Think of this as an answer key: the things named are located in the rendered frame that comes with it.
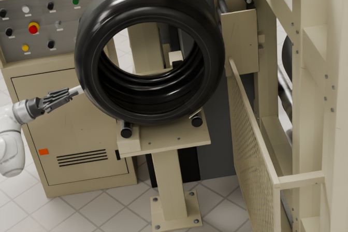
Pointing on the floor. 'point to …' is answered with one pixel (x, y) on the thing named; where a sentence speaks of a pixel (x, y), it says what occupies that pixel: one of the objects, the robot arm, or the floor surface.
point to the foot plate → (194, 221)
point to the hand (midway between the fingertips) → (78, 90)
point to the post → (135, 42)
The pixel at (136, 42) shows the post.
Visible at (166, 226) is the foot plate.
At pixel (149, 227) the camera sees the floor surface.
